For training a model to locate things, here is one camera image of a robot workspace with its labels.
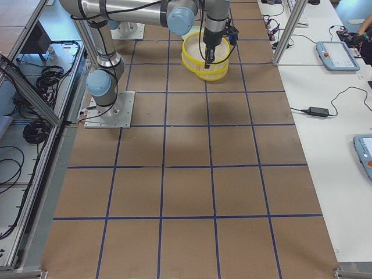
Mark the aluminium frame post right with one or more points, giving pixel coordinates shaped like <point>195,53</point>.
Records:
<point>289,29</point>

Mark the black power brick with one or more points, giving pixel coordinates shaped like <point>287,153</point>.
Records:
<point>316,111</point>

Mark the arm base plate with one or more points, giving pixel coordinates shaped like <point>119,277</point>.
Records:
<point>128,31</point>
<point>119,116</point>

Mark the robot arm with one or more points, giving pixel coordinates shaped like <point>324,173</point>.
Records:
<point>123,20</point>

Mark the teach pendant tablet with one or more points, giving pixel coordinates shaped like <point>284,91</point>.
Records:
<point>336,56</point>

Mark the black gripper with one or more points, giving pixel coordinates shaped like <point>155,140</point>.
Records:
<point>210,38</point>

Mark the light green plate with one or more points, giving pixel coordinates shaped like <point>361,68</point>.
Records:
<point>194,30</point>

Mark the yellow steamer layer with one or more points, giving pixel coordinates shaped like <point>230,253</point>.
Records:
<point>213,75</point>
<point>194,53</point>

